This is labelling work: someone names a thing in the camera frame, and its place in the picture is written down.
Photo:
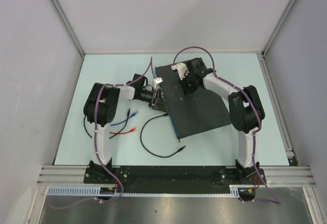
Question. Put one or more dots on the aluminium front frame rail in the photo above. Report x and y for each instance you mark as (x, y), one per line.
(277, 176)

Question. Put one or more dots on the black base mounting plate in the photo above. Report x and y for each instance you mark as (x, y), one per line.
(219, 175)

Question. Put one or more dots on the dark network switch box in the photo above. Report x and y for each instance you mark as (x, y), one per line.
(191, 114)

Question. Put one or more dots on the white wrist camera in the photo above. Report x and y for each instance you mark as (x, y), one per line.
(156, 82)
(181, 69)

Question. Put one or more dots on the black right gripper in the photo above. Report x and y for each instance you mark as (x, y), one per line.
(187, 91)

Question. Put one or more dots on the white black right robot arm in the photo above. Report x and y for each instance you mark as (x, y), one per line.
(245, 109)

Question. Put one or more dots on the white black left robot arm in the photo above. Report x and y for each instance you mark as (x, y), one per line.
(100, 109)

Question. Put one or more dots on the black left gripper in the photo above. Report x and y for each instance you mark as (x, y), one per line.
(157, 102)

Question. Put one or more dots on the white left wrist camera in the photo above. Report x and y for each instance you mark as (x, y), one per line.
(156, 82)

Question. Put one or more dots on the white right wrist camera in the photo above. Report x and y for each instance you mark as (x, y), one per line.
(181, 69)

